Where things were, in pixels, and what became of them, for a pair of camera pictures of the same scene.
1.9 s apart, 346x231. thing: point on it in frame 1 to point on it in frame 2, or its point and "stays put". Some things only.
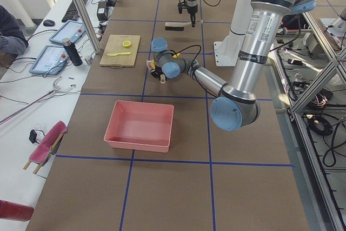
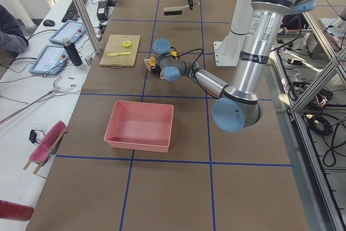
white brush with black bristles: [179, 26] to [177, 10]
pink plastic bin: [140, 126] stays put
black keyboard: [72, 13] stays put
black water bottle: [72, 52] stays put
